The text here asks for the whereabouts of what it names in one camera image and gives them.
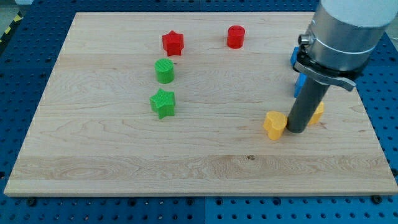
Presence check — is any red star block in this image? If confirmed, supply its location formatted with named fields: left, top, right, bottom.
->
left=162, top=30, right=184, bottom=56

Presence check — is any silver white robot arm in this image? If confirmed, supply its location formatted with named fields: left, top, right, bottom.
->
left=294, top=0, right=397, bottom=91

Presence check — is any green cylinder block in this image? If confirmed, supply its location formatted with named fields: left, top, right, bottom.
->
left=154, top=58, right=174, bottom=84

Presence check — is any yellow heart block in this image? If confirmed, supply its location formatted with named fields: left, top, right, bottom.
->
left=263, top=111, right=287, bottom=141

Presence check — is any red cylinder block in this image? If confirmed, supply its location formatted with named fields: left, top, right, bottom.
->
left=226, top=25, right=246, bottom=49

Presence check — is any blue block upper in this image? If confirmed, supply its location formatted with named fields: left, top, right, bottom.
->
left=290, top=46, right=299, bottom=66

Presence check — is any green star block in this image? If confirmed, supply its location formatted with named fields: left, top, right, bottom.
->
left=150, top=88, right=176, bottom=119

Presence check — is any blue block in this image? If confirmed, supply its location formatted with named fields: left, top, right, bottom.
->
left=290, top=46, right=299, bottom=66
left=294, top=73, right=307, bottom=98

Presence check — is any yellow hexagon block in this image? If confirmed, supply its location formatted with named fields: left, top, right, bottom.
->
left=308, top=101, right=324, bottom=125

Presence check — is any blue block lower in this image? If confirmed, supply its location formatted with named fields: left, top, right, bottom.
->
left=294, top=73, right=307, bottom=98

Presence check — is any wooden board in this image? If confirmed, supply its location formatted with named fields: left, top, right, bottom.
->
left=4, top=12, right=397, bottom=197

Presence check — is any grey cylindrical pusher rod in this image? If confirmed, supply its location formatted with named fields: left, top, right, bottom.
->
left=287, top=78, right=330, bottom=133

